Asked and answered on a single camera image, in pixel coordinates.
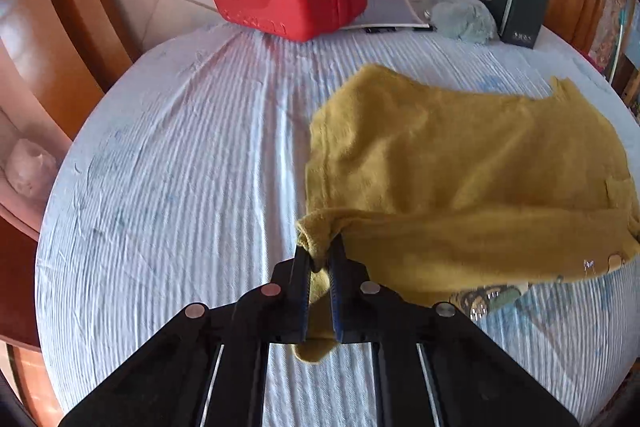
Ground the white striped bed sheet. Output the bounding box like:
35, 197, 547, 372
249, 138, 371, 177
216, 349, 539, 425
36, 23, 639, 426

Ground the white book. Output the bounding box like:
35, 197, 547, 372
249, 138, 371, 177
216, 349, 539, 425
342, 0, 434, 32

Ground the mustard yellow garment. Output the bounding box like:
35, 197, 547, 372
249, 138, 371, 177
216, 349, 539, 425
294, 64, 639, 363

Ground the grey plush toy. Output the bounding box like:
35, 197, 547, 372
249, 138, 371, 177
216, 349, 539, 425
418, 0, 498, 44

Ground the wooden headboard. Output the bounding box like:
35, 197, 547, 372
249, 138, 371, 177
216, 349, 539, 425
1, 0, 140, 139

